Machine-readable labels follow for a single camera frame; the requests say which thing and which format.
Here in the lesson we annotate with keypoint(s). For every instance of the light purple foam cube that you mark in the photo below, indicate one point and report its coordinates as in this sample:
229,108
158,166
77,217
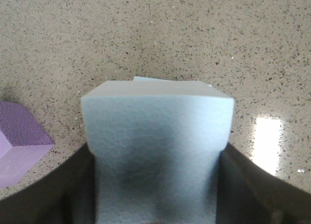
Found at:
23,142

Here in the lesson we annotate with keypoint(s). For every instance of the light blue cracked foam cube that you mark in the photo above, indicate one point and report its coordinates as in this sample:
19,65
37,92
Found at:
148,79

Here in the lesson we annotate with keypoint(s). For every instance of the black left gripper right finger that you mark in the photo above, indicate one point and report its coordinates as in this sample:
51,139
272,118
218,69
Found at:
248,194

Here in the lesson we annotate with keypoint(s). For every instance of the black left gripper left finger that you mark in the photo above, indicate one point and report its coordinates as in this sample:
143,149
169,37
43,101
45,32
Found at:
64,196

